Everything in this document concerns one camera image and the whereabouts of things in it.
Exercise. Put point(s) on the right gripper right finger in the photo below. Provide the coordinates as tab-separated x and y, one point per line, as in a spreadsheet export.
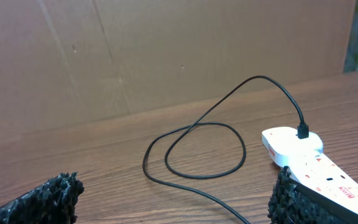
294	203

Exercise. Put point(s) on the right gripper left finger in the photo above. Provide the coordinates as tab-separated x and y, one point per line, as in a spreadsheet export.
53	202

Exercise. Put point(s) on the white charger adapter plug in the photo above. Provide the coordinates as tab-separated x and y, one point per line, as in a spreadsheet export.
284	145

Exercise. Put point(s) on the white power strip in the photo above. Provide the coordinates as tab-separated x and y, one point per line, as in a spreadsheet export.
322	175

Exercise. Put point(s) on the cardboard backdrop panel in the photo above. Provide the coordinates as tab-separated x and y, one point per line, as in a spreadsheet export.
70	62

